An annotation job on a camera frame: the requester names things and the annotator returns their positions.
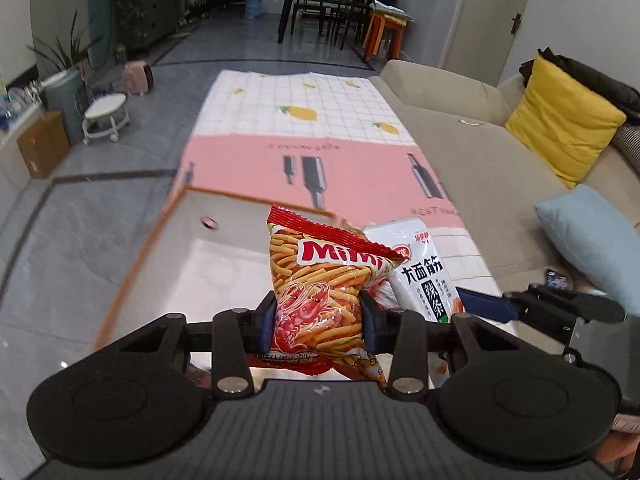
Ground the brown cardboard carton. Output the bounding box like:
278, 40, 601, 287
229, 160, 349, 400
16, 111, 71, 179

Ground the white round rolling stool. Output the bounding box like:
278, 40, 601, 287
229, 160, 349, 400
81, 94, 132, 146

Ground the white door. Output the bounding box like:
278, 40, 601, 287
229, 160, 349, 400
449, 0, 540, 87

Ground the orange plastic stool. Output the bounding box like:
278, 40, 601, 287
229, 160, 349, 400
361, 10, 407, 62

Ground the grey round bin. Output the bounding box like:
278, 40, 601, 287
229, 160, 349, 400
44, 70, 89, 146

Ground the person's leg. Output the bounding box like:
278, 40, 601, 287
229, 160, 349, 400
597, 410, 640, 467

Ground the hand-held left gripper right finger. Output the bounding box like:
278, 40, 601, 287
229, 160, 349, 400
358, 290, 525, 395

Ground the white spicy strip packet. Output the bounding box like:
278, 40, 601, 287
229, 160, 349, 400
362, 217, 466, 388

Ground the light blue pillow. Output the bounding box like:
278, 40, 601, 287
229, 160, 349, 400
535, 184, 640, 293

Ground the spiky potted plant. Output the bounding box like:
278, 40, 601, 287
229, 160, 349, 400
27, 10, 107, 75

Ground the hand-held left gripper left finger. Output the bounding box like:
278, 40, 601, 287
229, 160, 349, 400
107, 290, 279, 395

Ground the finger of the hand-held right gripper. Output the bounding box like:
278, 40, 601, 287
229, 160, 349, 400
457, 283, 627, 324

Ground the beige sofa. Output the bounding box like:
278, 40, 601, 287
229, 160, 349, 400
372, 59, 640, 321

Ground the striped cushion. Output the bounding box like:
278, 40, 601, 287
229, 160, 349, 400
611, 122, 640, 162

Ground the red shrimp stick snack bag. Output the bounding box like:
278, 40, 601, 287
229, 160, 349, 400
247, 204, 409, 386

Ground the dark slatted cabinet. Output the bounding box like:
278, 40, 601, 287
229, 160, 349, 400
117, 0, 184, 52

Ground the yellow pillow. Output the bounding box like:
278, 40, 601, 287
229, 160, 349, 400
504, 52, 627, 190

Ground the green cloth on stool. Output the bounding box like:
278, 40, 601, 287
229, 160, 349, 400
370, 0, 415, 24

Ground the pink and white printed mat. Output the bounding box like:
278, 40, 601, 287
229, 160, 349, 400
177, 70, 502, 297

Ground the pink small appliance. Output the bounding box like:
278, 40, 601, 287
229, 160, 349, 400
123, 60, 155, 97

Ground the orange cardboard box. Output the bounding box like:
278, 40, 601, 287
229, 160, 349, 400
92, 186, 373, 391

